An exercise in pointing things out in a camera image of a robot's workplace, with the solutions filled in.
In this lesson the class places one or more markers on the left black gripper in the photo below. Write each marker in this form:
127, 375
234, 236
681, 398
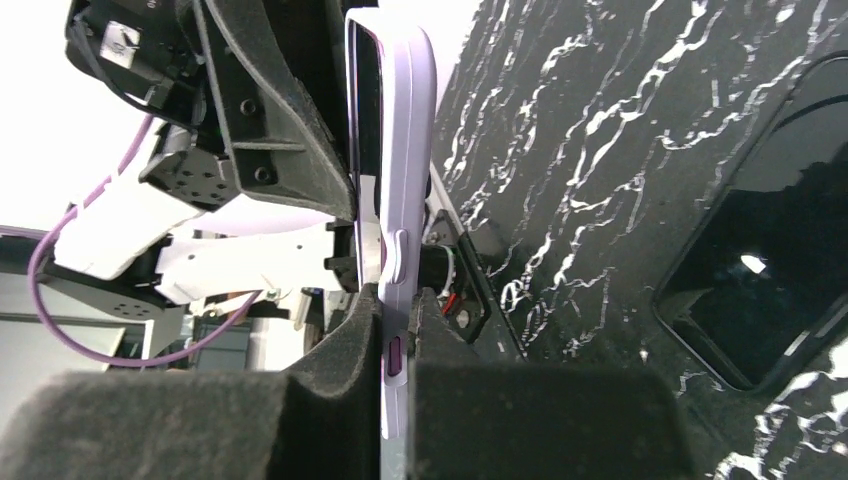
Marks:
149, 54

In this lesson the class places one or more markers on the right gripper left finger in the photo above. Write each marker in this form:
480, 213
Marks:
317, 419

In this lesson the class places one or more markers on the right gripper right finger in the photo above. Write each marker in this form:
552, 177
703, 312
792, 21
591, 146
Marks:
476, 419

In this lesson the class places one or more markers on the lavender smartphone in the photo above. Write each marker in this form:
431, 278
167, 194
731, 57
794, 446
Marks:
408, 94

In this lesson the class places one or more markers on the white smartphone dark screen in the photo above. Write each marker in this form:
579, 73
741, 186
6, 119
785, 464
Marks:
761, 287

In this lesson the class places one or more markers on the pink-edged dark smartphone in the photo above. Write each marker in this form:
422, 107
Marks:
364, 111

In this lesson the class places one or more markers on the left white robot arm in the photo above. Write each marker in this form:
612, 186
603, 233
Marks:
179, 230

